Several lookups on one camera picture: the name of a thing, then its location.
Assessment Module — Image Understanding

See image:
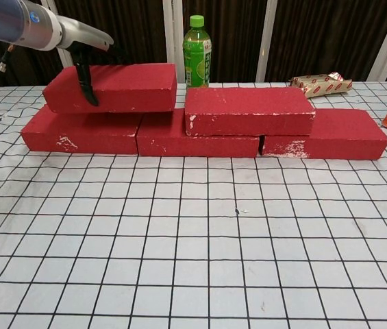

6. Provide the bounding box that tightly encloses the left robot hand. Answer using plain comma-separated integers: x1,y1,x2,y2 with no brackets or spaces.
55,15,129,107

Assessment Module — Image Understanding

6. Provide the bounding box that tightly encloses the red foam brick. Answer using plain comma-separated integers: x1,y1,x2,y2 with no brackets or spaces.
184,86,316,137
21,105,143,155
42,63,178,114
260,108,387,160
136,108,261,158

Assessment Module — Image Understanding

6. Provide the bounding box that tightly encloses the green tea bottle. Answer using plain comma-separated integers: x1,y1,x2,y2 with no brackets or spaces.
182,14,212,89

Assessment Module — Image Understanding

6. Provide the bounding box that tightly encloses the gold red snack packet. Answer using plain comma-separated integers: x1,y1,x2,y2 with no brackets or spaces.
288,71,353,100

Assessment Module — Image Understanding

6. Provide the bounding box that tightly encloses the white black checkered tablecloth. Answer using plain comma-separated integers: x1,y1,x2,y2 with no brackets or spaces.
0,80,387,329

